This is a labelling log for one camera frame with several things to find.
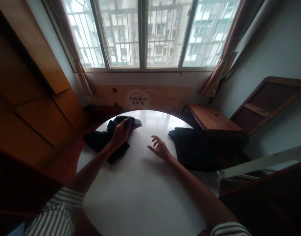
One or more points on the striped curtain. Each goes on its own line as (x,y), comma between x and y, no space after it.
(74,49)
(226,49)

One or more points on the folded black garment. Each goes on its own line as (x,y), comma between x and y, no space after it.
(197,150)

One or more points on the person's right hand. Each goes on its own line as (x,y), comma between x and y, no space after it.
(161,149)

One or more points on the white metal frame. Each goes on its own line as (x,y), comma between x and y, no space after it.
(263,163)

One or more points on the brown wooden desk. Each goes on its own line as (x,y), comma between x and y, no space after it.
(214,119)

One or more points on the black garment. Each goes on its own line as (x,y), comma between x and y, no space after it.
(110,139)
(197,150)

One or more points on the round white table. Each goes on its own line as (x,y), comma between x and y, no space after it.
(148,177)

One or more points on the person's left fingers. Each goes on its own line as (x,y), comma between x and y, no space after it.
(127,123)

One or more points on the orange wooden wardrobe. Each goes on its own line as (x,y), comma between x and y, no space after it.
(29,81)

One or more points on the flattened printed cardboard box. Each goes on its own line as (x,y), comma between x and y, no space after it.
(145,98)

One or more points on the wooden framed board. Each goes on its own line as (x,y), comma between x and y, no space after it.
(268,103)

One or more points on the person's left hand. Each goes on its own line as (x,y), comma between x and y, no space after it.
(120,134)

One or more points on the barred window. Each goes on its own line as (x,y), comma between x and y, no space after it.
(150,33)

